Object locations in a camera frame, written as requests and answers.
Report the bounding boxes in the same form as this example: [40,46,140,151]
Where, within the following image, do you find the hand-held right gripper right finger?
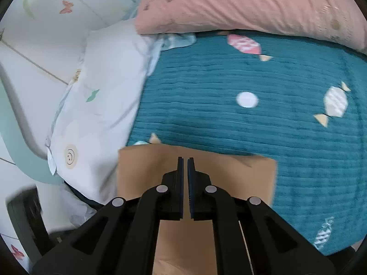
[187,157,336,275]

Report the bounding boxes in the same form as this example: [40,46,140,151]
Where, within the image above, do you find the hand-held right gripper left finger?
[31,156,184,275]

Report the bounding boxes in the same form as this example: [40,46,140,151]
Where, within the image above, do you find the tan pants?
[117,145,277,275]

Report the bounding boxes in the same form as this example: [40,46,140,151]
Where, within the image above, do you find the teal candy-print blanket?
[126,30,367,257]

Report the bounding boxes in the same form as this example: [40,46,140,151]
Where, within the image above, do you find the white printed pillow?
[46,20,165,204]

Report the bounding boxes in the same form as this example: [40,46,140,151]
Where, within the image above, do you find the light blue patterned cloth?
[113,0,198,51]

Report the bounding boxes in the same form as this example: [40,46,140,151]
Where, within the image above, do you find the grey green curved headboard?
[0,63,65,185]

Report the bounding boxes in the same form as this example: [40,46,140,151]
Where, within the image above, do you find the pink pillow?
[135,0,367,52]

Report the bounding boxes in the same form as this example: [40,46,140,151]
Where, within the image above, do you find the red butterfly wall sticker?
[10,245,25,261]

